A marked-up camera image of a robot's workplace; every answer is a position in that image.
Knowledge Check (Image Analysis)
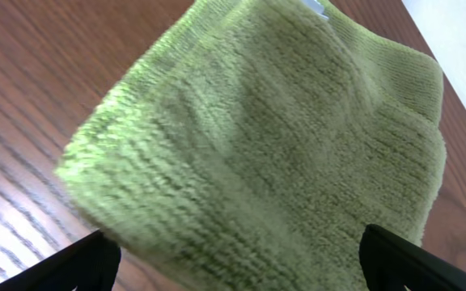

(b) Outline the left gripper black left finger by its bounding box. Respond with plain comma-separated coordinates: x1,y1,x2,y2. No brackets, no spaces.
0,230,121,291

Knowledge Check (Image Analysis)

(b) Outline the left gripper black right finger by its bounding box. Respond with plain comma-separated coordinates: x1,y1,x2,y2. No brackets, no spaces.
358,224,466,291

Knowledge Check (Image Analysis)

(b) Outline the green cloth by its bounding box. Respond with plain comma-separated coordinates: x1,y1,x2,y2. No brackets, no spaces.
56,0,446,290

